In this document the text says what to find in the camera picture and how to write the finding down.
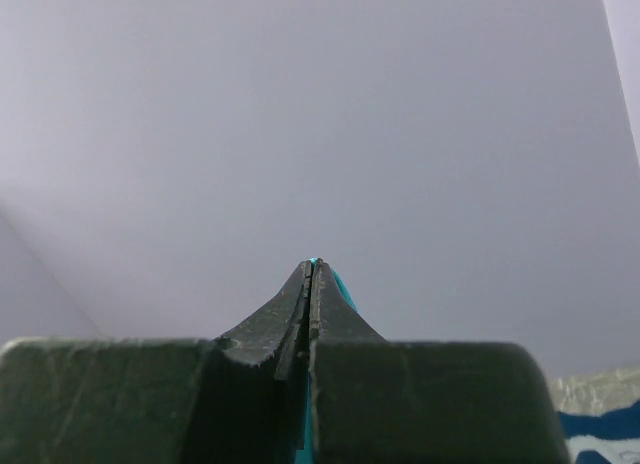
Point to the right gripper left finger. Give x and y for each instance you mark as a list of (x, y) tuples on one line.
[(237, 398)]

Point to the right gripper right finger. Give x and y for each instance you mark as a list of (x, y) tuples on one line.
[(379, 401)]

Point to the teal t shirt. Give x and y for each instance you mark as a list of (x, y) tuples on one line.
[(305, 454)]

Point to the folded navy printed t shirt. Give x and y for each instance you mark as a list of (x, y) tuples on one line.
[(612, 437)]

